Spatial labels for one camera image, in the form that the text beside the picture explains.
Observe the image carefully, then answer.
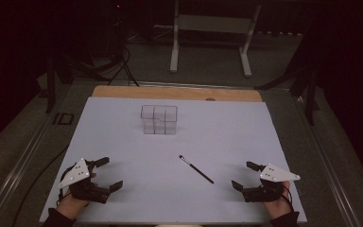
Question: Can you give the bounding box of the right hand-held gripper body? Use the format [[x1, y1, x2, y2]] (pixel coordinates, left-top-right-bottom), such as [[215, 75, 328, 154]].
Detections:
[[241, 163, 302, 203]]

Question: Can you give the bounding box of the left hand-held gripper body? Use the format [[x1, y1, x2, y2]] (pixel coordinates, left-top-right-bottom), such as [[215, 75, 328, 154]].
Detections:
[[58, 157, 112, 204]]

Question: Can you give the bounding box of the black makeup brush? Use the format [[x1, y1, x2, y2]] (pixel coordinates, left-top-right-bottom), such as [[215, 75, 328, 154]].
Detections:
[[178, 154, 216, 185]]

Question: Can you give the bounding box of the clear acrylic organizer box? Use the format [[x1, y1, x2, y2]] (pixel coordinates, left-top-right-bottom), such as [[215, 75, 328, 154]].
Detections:
[[140, 104, 179, 136]]

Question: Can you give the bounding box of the person's right hand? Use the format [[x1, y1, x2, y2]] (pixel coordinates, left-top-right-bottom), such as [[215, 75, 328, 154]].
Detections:
[[262, 181, 293, 220]]

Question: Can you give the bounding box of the person's left hand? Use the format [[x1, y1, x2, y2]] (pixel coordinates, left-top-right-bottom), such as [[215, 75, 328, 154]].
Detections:
[[56, 171, 97, 220]]

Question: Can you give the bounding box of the white table mat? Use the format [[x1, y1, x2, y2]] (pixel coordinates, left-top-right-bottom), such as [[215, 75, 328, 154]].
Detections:
[[39, 96, 308, 225]]

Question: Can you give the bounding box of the black stand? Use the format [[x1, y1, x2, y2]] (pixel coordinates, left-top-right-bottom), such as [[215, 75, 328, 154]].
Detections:
[[43, 55, 75, 115], [254, 31, 320, 127]]

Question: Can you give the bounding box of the white metal stand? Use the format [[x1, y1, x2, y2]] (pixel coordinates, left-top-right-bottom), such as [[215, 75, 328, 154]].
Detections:
[[169, 0, 263, 79]]

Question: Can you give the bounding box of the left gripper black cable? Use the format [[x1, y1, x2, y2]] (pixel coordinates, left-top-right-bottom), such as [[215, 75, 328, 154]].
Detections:
[[56, 167, 74, 206]]

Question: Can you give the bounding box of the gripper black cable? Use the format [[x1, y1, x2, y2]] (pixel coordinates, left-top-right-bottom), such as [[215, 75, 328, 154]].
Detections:
[[56, 167, 74, 206], [281, 184, 295, 212]]

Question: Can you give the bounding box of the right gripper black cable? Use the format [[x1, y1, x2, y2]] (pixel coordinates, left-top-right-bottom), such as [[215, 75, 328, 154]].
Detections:
[[281, 184, 295, 212]]

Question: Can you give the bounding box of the black cable on floor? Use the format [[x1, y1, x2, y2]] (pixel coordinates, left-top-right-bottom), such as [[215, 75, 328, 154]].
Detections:
[[11, 145, 70, 227]]

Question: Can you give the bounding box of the metal floor rail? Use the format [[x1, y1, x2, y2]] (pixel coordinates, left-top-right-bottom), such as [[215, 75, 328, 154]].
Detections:
[[0, 91, 64, 227], [292, 94, 363, 227]]

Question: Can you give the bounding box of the black floor cable bundle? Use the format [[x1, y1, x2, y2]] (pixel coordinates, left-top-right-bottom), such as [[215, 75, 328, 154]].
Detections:
[[72, 44, 141, 88]]

